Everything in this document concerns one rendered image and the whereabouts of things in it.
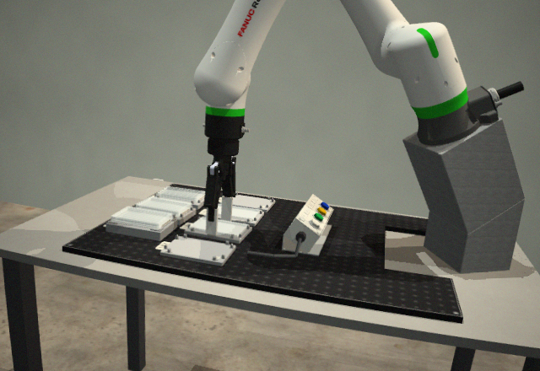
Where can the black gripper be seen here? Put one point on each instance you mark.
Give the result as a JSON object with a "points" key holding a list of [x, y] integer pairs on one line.
{"points": [[221, 174]]}

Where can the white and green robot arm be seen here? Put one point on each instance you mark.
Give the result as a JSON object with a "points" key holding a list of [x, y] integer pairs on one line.
{"points": [[421, 55]]}

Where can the white button panel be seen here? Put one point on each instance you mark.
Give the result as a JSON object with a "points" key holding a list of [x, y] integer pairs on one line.
{"points": [[305, 227]]}

